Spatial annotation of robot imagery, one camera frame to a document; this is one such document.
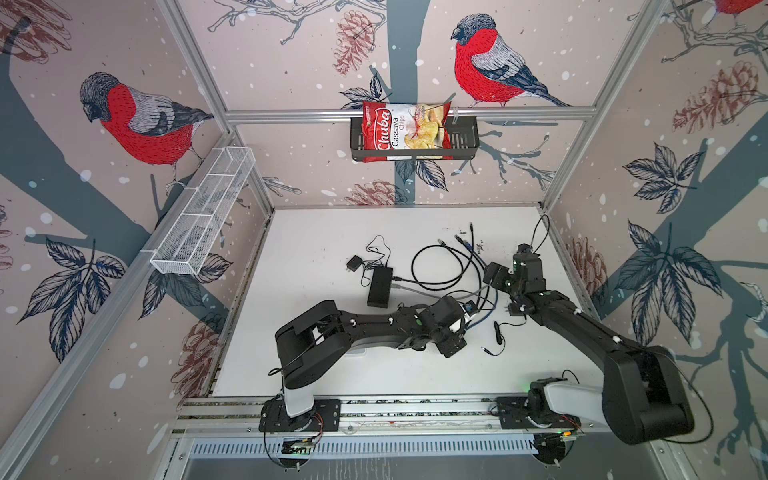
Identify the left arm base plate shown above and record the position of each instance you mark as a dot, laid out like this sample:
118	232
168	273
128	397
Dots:
323	416

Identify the red cassava chips bag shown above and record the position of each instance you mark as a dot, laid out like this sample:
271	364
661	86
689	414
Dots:
387	127

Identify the black power adapter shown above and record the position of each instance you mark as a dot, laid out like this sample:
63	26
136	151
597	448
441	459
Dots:
355	263

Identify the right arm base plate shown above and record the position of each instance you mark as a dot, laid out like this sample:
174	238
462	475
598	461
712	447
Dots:
519	412

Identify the black wire wall basket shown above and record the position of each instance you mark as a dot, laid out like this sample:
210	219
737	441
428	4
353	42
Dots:
457	138

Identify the small black adapter block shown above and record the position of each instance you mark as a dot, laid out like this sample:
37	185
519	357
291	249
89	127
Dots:
516	310

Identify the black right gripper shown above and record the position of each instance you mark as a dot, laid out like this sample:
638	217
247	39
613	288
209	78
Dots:
499	270

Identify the black network switch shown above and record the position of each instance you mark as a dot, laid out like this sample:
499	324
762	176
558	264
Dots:
380	287

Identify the aluminium front rail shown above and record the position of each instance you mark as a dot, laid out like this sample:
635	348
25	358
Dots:
362	415

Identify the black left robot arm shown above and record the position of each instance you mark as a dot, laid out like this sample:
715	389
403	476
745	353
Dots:
309	345

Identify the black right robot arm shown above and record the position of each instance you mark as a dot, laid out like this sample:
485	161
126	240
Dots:
642	397

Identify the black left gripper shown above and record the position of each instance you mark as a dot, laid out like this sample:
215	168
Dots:
453	346

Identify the white mesh wall shelf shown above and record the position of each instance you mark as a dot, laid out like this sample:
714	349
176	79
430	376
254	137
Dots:
192	236

